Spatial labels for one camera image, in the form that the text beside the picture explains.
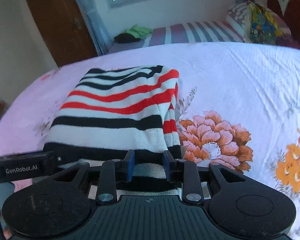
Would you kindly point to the striped pillow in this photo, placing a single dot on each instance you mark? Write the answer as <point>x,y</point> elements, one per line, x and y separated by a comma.
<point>236,15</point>

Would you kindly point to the green clothing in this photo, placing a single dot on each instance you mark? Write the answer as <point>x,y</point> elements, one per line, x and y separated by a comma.
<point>138,31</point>

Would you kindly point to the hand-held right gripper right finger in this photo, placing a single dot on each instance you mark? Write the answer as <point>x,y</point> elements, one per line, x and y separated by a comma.
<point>166,167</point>

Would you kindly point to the dark clothing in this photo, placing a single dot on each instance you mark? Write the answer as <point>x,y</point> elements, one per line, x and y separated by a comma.
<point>125,38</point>

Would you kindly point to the striped bed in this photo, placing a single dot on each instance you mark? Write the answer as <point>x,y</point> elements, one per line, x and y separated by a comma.
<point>190,32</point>

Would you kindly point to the brown wooden door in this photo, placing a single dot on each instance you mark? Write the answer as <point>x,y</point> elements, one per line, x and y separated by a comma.
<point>55,22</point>

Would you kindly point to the red and white headboard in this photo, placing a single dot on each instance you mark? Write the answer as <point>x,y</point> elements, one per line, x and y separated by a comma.
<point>295,10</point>

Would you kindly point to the pink floral bed sheet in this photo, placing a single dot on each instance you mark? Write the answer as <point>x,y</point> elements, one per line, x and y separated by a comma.
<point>240,80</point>

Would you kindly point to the colourful floral cloth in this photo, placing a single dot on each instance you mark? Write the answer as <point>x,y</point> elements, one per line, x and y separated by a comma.
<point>262,25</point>

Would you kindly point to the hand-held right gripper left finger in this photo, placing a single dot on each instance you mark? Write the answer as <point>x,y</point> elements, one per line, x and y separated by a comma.
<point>130,166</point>

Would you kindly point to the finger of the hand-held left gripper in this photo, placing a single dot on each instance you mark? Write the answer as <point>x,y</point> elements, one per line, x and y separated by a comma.
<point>62,159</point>

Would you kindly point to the striped cartoon sweater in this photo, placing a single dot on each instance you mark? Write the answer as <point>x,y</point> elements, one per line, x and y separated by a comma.
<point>115,115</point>

